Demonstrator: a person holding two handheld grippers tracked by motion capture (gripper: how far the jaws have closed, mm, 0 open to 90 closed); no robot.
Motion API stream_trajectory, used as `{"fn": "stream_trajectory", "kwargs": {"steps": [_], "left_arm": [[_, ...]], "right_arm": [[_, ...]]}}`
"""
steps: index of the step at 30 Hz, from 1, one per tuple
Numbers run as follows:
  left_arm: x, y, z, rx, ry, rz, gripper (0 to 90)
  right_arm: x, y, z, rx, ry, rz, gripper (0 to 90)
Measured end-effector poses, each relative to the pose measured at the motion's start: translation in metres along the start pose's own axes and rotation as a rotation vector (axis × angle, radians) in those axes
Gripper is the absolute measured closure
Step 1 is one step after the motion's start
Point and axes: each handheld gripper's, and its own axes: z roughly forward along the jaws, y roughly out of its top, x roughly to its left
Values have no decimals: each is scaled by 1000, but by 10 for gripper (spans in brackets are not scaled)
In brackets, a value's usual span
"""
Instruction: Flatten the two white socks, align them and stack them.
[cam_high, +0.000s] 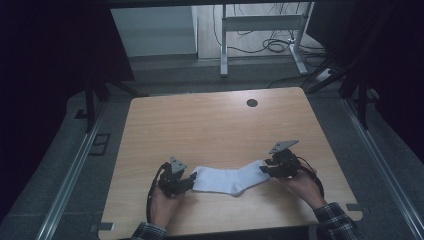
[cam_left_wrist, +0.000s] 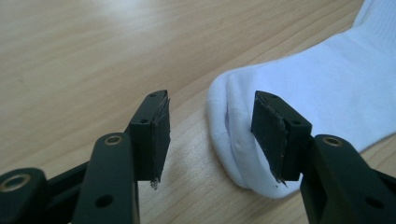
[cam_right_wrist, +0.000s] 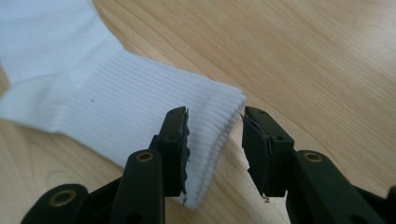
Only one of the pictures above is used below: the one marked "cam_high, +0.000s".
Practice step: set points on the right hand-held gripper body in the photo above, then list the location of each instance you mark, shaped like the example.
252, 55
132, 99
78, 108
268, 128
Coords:
285, 161

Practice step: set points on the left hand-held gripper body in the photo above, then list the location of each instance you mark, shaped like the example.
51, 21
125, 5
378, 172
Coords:
173, 178

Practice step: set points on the white sock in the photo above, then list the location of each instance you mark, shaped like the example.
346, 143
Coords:
226, 180

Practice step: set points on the person's left hand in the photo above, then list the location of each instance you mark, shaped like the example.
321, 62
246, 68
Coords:
165, 208

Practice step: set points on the person's right hand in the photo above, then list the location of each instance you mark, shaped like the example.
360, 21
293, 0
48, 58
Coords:
303, 188

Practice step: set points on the black round table grommet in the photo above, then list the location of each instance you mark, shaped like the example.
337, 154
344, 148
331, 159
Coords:
252, 102

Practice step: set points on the white power strip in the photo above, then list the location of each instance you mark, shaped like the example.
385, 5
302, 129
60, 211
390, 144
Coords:
325, 75

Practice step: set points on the black stand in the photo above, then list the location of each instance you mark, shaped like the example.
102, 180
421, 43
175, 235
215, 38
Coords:
90, 100
361, 96

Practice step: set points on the white panel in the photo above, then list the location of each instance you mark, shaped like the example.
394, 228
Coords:
153, 31

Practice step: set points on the aluminium floor rail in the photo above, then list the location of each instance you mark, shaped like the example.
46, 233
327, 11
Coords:
383, 166
71, 180

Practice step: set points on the grey metal desk frame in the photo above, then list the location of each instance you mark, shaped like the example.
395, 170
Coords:
263, 23

